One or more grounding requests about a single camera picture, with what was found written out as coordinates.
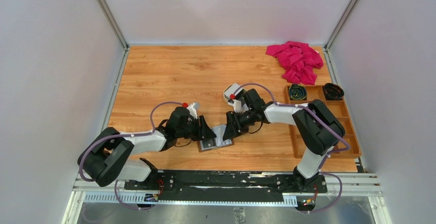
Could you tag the beige oval card tray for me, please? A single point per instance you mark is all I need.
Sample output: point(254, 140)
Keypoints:
point(237, 96)

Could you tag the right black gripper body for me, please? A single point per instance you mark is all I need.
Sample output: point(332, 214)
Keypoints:
point(248, 118)

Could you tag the pink cloth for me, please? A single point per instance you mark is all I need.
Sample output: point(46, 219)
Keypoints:
point(298, 60)

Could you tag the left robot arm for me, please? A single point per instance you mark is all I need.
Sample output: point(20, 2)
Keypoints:
point(107, 158)

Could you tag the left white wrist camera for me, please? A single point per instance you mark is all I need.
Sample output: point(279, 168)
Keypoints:
point(192, 108)

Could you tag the brown leather card holder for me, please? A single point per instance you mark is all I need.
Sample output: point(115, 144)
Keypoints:
point(215, 143)

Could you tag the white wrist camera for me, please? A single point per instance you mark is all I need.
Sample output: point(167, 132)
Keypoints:
point(192, 108)
point(236, 104)

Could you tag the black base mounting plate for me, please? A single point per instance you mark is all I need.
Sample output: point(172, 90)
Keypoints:
point(227, 186)

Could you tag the aluminium rail frame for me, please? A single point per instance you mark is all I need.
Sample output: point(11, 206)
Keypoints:
point(351, 198)

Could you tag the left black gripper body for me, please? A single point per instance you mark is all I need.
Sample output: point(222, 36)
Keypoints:
point(191, 130)

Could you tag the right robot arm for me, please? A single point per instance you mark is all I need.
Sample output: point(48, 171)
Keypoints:
point(320, 130)

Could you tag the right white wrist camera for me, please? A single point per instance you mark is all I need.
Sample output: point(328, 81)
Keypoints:
point(236, 104)

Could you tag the wooden compartment organizer tray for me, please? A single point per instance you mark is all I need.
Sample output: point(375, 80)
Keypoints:
point(332, 96)

